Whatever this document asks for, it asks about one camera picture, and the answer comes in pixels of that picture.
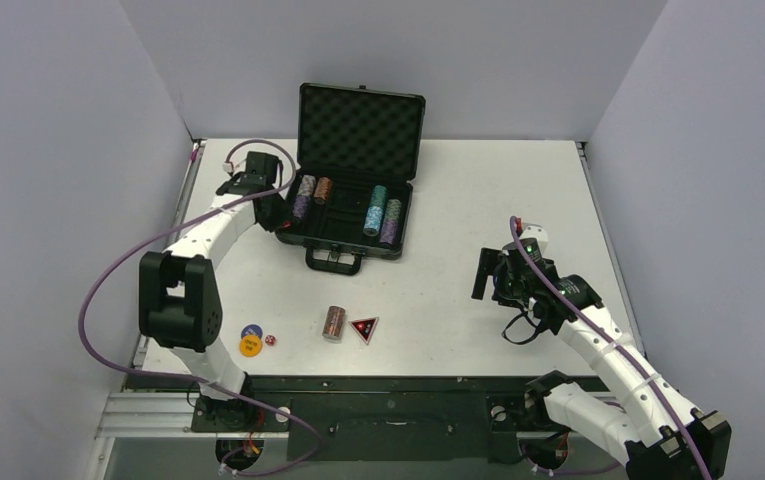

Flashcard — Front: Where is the purple chip stack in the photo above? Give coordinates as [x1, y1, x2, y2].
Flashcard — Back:
[292, 195, 312, 223]
[379, 218, 399, 246]

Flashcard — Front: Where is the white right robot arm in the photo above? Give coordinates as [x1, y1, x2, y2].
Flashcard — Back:
[472, 217, 732, 479]

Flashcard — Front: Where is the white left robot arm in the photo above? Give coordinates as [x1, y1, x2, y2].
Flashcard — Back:
[138, 151, 284, 430]

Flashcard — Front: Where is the blue-grey chip stack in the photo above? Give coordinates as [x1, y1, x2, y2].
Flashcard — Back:
[297, 175, 316, 197]

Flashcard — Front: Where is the orange chip stack in case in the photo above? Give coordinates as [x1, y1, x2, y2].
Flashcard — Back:
[313, 177, 334, 205]

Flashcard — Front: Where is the black poker case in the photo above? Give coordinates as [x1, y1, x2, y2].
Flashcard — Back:
[277, 82, 426, 276]

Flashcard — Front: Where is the teal chip stack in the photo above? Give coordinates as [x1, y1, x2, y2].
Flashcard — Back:
[369, 185, 388, 209]

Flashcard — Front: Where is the light blue chip stack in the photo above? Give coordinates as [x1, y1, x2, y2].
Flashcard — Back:
[363, 205, 384, 237]

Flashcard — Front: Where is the green-grey chip stack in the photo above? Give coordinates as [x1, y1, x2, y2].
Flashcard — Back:
[383, 198, 402, 222]

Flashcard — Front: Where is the triangular all-in button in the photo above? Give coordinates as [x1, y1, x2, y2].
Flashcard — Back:
[349, 317, 379, 345]

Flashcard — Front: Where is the blue round button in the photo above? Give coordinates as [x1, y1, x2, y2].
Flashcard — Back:
[241, 324, 264, 339]

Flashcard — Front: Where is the brown chip stack on table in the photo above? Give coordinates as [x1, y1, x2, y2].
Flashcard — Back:
[322, 306, 346, 341]

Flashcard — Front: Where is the yellow round button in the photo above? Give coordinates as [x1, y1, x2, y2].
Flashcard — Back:
[239, 334, 264, 358]

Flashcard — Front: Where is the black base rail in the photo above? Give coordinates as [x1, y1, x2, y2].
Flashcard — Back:
[189, 374, 688, 465]

